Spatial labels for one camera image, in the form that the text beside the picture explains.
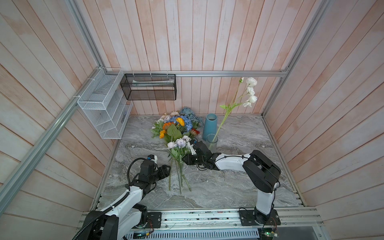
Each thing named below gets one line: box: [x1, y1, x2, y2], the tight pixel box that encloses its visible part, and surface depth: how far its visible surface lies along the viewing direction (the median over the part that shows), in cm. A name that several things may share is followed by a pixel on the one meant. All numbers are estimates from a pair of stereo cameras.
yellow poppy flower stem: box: [159, 117, 185, 139], surface depth 97 cm
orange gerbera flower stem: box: [163, 122, 182, 142], surface depth 97 cm
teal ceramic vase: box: [202, 113, 218, 141], surface depth 93 cm
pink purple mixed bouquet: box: [167, 135, 192, 195], surface depth 90 cm
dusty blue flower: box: [179, 106, 204, 128], surface depth 109 cm
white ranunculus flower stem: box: [212, 77, 258, 144], surface depth 76 cm
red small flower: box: [190, 128, 200, 135], surface depth 106 cm
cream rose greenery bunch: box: [150, 111, 180, 139], surface depth 106 cm
